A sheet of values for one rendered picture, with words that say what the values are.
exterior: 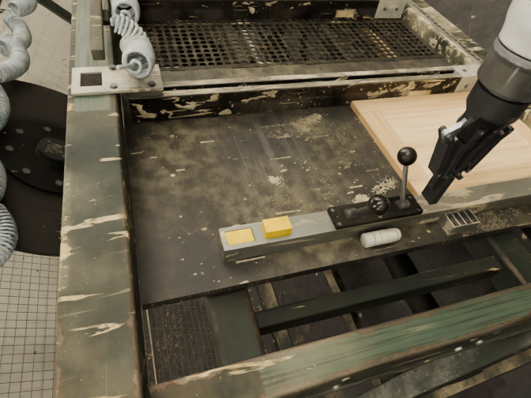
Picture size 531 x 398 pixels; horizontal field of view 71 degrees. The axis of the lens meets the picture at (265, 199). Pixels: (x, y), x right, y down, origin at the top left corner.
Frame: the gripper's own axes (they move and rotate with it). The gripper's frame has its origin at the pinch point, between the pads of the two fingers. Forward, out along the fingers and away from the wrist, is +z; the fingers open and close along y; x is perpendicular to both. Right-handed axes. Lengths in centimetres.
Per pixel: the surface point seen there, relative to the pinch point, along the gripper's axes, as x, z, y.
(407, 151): 9.2, -0.2, -0.9
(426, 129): 29.2, 14.0, 24.1
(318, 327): 43, 201, 45
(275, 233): 2.8, 10.3, -28.3
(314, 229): 2.9, 11.5, -20.0
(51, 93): 113, 52, -82
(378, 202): -1.5, -0.1, -12.9
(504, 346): -20, 56, 42
